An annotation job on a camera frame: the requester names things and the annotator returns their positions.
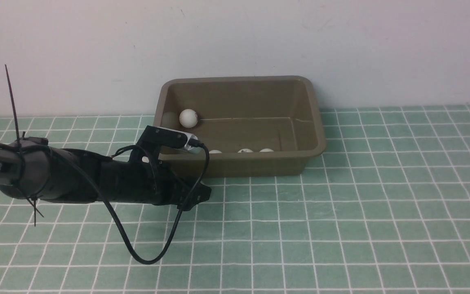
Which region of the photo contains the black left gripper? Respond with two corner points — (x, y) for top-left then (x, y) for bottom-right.
(96, 160), (212, 212)

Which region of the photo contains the left camera cable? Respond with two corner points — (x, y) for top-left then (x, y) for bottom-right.
(47, 141), (210, 265)

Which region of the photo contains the green checkered tablecloth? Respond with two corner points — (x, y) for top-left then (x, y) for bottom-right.
(0, 105), (470, 294)

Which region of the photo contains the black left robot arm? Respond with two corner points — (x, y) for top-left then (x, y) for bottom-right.
(0, 137), (211, 212)

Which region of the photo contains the olive plastic bin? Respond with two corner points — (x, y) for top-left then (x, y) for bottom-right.
(153, 75), (327, 178)

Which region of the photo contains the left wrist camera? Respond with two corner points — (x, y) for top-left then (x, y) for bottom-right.
(136, 125), (204, 157)

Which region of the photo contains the black cable tie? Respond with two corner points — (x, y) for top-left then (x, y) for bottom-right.
(5, 64), (44, 227)

